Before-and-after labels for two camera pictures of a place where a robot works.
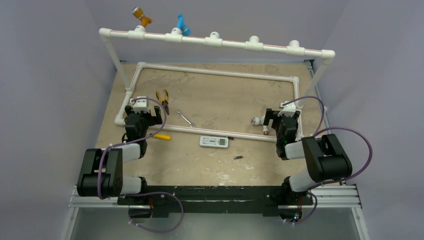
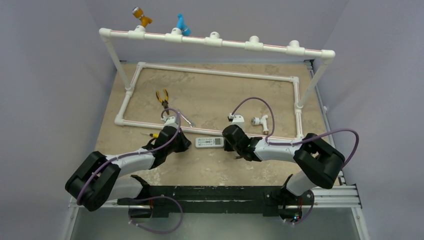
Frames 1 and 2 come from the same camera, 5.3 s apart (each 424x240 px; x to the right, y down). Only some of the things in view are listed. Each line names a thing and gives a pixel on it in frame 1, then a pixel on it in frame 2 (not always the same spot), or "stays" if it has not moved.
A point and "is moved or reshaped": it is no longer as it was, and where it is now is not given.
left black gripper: (153, 120) → (184, 143)
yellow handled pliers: (164, 102) stays
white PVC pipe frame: (213, 39) stays
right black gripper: (274, 117) → (232, 136)
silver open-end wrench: (191, 123) stays
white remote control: (214, 141) is moved or reshaped
